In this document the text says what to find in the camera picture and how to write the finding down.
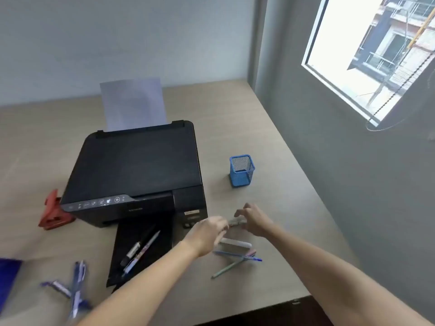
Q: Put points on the black printer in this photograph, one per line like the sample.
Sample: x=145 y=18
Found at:
x=136 y=166

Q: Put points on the person's right hand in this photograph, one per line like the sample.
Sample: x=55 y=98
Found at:
x=259 y=222

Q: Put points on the person's right fingers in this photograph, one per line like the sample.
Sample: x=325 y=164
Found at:
x=244 y=213

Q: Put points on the blue ballpoint pen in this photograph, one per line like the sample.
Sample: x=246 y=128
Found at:
x=244 y=257

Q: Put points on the person's right forearm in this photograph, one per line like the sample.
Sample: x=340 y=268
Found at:
x=340 y=281

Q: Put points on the person's left forearm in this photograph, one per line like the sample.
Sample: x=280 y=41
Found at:
x=142 y=285

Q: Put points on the small grey clip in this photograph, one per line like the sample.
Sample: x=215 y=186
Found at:
x=235 y=222

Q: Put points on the blue folder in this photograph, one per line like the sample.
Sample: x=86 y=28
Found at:
x=8 y=280

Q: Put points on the person's left hand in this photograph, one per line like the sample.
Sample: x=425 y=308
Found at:
x=204 y=235

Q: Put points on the red hole punch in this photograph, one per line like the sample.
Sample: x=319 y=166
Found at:
x=52 y=217

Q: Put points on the blue and white pen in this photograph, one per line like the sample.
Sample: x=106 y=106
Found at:
x=77 y=285
x=59 y=286

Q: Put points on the white patterned pen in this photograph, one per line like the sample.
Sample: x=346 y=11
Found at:
x=142 y=251

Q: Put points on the white paper sheet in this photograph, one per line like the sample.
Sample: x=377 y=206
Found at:
x=134 y=103

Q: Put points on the green pen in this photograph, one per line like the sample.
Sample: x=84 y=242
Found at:
x=227 y=268

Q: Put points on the black marker pen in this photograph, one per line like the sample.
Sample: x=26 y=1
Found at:
x=134 y=249

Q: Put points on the blue mesh pen holder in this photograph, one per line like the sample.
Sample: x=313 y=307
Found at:
x=242 y=174

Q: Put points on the person's left fingers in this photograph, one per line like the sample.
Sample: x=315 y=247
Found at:
x=221 y=224

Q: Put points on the window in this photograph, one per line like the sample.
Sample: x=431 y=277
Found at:
x=360 y=47

